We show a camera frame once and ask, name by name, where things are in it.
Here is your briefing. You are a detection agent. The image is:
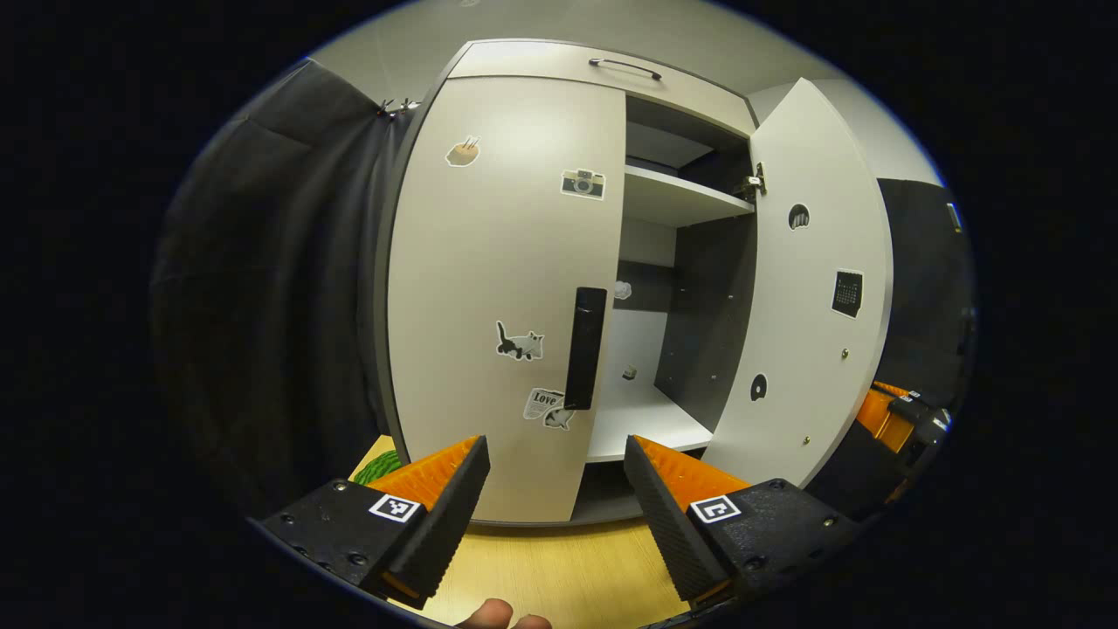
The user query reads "black door handle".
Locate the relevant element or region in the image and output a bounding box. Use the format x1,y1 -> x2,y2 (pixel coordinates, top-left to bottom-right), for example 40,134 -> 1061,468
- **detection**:
563,287 -> 608,411

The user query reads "black drawer handle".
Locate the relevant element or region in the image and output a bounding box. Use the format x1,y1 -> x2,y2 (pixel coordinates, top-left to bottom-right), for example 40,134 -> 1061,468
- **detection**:
588,58 -> 663,81

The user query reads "green striped toy ball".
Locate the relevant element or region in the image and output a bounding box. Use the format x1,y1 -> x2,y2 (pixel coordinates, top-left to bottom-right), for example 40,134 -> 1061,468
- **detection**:
349,447 -> 404,487

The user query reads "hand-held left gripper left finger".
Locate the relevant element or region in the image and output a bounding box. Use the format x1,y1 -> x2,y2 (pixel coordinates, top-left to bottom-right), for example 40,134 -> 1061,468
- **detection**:
249,435 -> 492,611

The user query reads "headphone sticker shoe cabinet door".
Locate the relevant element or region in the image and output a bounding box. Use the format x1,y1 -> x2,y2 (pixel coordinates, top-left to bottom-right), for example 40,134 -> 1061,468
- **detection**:
703,77 -> 894,490

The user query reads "white cabinet shelf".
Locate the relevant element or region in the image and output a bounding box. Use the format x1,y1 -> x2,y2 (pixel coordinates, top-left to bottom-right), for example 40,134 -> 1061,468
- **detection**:
623,164 -> 756,230
585,384 -> 715,464

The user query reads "double-door shoe cabinet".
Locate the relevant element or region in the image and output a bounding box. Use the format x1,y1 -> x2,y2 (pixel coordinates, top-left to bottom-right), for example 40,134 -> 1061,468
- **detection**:
376,38 -> 894,528

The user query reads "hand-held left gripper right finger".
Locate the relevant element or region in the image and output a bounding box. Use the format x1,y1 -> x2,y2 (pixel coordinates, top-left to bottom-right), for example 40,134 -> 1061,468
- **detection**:
623,435 -> 861,611

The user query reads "white cabinet drawer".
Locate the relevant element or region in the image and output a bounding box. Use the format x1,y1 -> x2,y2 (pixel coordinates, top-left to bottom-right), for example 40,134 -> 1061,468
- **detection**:
447,39 -> 756,139

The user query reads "cat sticker shoe cabinet door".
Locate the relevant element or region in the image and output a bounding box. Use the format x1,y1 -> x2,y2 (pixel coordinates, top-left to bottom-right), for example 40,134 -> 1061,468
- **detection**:
384,74 -> 627,525

